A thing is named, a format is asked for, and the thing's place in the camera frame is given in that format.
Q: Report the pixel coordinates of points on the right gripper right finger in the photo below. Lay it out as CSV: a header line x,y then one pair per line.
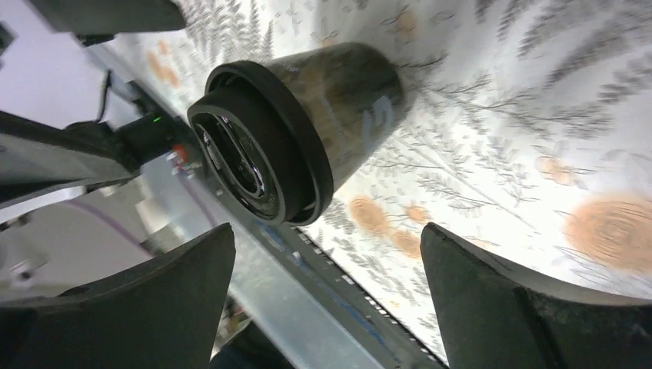
x,y
494,313

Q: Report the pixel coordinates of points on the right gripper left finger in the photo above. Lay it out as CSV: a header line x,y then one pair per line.
x,y
162,313

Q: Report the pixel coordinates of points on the black cup lid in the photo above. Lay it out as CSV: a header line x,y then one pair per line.
x,y
261,145

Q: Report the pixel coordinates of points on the dark translucent coffee cup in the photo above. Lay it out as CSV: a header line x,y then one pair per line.
x,y
353,96

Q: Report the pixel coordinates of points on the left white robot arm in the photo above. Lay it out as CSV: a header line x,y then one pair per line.
x,y
37,159

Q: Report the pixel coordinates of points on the floral table mat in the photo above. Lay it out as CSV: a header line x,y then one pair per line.
x,y
530,133

